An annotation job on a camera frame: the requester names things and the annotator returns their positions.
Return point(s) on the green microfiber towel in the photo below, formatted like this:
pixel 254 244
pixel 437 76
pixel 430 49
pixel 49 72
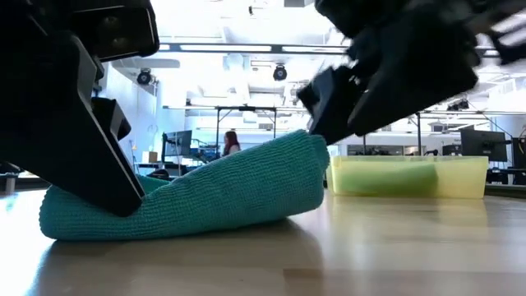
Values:
pixel 386 181

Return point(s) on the black metal stand frame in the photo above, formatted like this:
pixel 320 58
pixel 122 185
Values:
pixel 246 109

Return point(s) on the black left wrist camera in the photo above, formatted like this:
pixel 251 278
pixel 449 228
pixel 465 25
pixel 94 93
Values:
pixel 119 29

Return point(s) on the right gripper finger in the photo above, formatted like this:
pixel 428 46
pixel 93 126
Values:
pixel 328 107
pixel 411 82

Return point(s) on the yellow plastic basket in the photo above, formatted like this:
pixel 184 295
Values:
pixel 464 177

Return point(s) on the teal microfiber towel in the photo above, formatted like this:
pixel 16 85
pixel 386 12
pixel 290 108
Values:
pixel 230 193

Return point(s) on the black desk monitor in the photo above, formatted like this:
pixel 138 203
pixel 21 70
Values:
pixel 484 144
pixel 178 143

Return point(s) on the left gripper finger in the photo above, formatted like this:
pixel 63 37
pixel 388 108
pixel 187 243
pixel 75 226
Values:
pixel 61 135
pixel 111 117

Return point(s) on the person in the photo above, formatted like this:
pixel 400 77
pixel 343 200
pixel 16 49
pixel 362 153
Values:
pixel 231 143

